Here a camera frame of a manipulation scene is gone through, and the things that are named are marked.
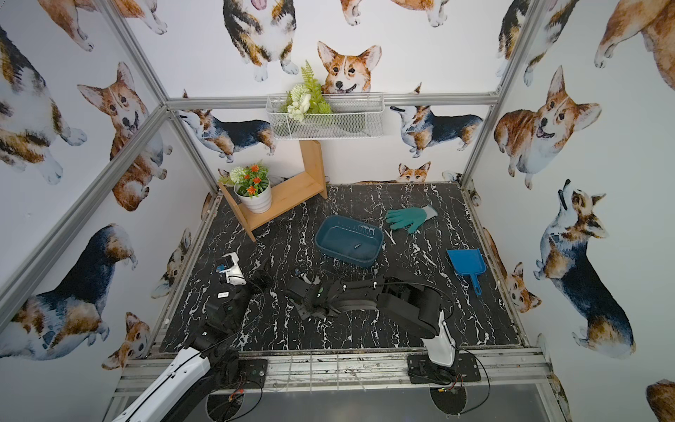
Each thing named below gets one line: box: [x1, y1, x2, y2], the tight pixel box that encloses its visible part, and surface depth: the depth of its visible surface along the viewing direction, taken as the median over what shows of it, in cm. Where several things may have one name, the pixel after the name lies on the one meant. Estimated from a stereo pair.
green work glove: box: [384, 204, 438, 234], surface depth 112 cm
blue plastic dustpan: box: [446, 247, 487, 297], surface depth 97 cm
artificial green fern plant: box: [279, 59, 333, 122], surface depth 82 cm
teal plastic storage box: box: [313, 214, 385, 268], surface depth 106 cm
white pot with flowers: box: [217, 160, 272, 214], surface depth 97 cm
